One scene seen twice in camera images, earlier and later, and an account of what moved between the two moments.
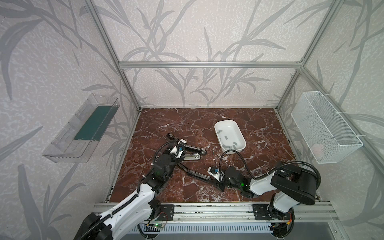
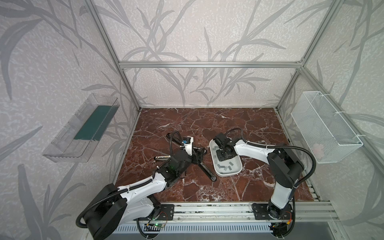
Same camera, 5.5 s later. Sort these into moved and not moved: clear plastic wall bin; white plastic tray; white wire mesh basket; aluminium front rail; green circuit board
Moved: white plastic tray
Not moved: green circuit board; clear plastic wall bin; aluminium front rail; white wire mesh basket
